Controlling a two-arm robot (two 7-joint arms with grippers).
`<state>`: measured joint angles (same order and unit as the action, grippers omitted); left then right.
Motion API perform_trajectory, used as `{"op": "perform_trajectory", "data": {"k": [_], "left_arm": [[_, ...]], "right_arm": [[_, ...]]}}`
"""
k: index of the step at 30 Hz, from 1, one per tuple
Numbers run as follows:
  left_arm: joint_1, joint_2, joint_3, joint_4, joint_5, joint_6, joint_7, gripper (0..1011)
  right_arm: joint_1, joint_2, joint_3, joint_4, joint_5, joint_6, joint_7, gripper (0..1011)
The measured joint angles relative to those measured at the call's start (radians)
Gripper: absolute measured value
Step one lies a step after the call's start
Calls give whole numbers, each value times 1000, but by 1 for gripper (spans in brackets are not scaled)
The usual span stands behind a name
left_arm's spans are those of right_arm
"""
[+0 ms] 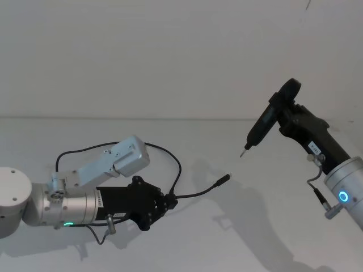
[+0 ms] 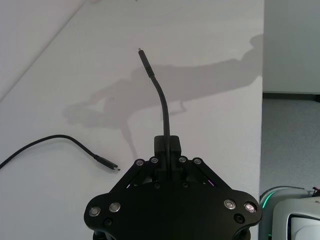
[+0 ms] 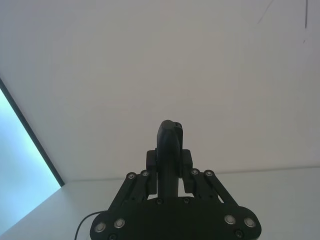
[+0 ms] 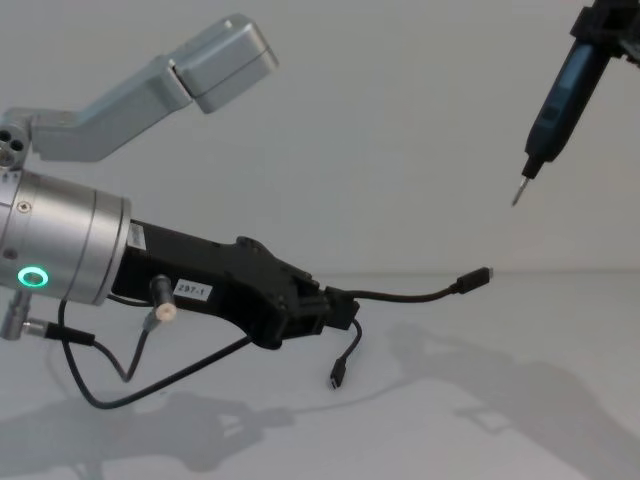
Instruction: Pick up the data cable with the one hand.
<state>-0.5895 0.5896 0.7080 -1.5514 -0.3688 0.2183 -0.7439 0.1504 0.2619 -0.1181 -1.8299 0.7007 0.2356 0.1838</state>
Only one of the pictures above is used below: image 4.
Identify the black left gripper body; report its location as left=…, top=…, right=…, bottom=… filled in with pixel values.
left=110, top=217, right=322, bottom=351

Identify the dark blue electric screwdriver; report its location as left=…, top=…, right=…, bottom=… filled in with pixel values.
left=510, top=41, right=614, bottom=209

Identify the short black plug cable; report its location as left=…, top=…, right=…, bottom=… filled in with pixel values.
left=327, top=266, right=495, bottom=392

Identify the long black looped cable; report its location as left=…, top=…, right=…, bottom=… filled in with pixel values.
left=57, top=293, right=252, bottom=410

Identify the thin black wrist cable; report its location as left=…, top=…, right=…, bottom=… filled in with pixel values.
left=22, top=273, right=176, bottom=383

